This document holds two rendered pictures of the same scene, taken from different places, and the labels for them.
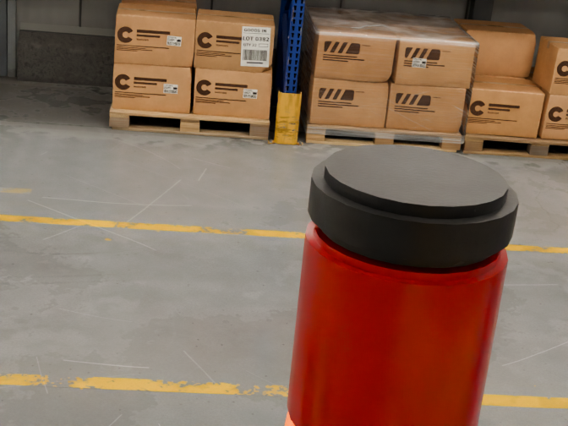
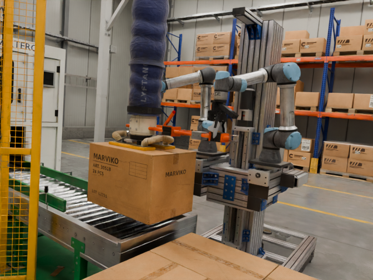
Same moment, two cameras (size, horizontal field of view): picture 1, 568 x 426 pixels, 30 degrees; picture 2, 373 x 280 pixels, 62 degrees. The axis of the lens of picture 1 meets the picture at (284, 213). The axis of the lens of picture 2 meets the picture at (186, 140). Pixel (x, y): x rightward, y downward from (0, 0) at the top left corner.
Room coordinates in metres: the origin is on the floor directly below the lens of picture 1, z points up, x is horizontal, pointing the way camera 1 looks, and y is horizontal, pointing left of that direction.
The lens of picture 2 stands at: (-0.66, -2.55, 1.33)
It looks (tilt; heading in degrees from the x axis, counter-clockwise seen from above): 5 degrees down; 40
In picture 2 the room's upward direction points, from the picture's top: 5 degrees clockwise
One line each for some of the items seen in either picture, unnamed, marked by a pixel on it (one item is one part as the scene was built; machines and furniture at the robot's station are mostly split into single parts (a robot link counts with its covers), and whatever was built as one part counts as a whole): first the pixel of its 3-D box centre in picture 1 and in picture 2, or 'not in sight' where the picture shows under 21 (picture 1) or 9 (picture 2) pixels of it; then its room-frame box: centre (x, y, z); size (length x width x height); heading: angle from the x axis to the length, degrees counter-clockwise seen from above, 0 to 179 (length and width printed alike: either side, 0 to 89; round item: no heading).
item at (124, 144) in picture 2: not in sight; (131, 143); (0.64, -1.00, 1.10); 0.34 x 0.10 x 0.05; 92
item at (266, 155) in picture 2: not in sight; (270, 154); (1.33, -1.64, 1.09); 0.15 x 0.15 x 0.10
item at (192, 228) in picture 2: not in sight; (161, 246); (0.72, -1.27, 0.48); 0.70 x 0.03 x 0.15; 3
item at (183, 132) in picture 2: not in sight; (177, 130); (0.87, -1.19, 1.20); 0.93 x 0.30 x 0.04; 92
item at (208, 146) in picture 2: not in sight; (207, 144); (1.28, -1.15, 1.09); 0.15 x 0.15 x 0.10
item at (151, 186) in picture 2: not in sight; (140, 176); (0.73, -1.02, 0.87); 0.60 x 0.40 x 0.40; 92
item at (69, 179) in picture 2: not in sight; (66, 176); (0.92, 0.27, 0.60); 1.60 x 0.10 x 0.09; 93
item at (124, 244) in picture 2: not in sight; (162, 230); (0.72, -1.26, 0.58); 0.70 x 0.03 x 0.06; 3
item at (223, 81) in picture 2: not in sight; (222, 81); (0.77, -1.58, 1.50); 0.09 x 0.08 x 0.11; 160
